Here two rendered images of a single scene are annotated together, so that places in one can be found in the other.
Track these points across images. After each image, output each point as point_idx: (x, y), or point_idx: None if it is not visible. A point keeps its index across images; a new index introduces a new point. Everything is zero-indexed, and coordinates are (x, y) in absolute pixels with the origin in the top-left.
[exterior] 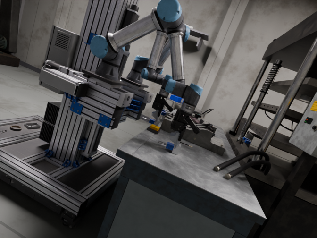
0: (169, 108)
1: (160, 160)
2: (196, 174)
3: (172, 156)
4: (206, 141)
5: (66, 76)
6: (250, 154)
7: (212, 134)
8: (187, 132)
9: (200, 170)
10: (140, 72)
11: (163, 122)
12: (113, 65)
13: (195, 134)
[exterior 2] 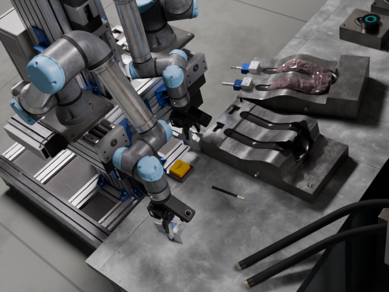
0: (199, 122)
1: (139, 270)
2: (187, 288)
3: (169, 251)
4: (278, 179)
5: (32, 126)
6: (341, 216)
7: (278, 169)
8: (242, 162)
9: (201, 277)
10: (153, 30)
11: (203, 145)
12: (68, 105)
13: (256, 167)
